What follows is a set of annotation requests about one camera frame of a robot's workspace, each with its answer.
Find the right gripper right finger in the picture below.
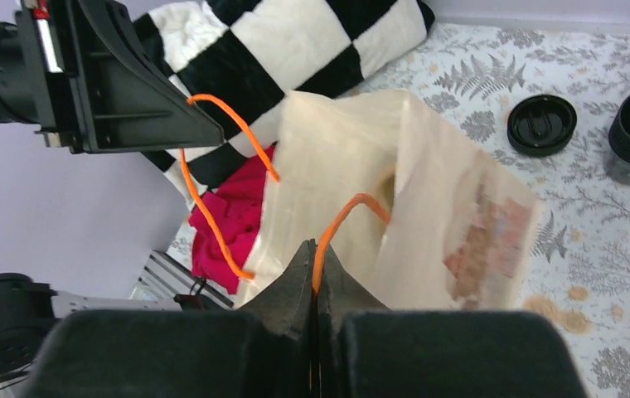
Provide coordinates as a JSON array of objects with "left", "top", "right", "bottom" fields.
[{"left": 317, "top": 250, "right": 587, "bottom": 397}]

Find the peach paper bag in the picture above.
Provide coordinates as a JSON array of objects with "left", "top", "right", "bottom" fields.
[{"left": 179, "top": 89, "right": 541, "bottom": 312}]

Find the floral tablecloth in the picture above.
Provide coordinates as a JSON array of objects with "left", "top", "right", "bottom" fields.
[{"left": 359, "top": 27, "right": 630, "bottom": 397}]

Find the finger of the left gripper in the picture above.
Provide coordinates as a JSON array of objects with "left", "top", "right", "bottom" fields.
[{"left": 63, "top": 1, "right": 224, "bottom": 153}]

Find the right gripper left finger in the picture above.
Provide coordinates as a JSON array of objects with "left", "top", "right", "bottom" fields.
[{"left": 22, "top": 240, "right": 317, "bottom": 397}]

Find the stack of black lids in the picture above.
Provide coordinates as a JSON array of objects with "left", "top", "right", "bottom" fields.
[{"left": 506, "top": 95, "right": 578, "bottom": 158}]

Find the red cloth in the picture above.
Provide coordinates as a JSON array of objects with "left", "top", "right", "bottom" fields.
[{"left": 188, "top": 156, "right": 267, "bottom": 295}]

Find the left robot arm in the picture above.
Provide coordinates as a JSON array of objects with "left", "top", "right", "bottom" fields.
[{"left": 0, "top": 1, "right": 224, "bottom": 153}]

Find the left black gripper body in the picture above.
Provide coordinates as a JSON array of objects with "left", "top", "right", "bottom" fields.
[{"left": 15, "top": 1, "right": 91, "bottom": 154}]

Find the black white checkered blanket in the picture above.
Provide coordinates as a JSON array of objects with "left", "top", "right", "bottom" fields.
[{"left": 133, "top": 0, "right": 436, "bottom": 208}]

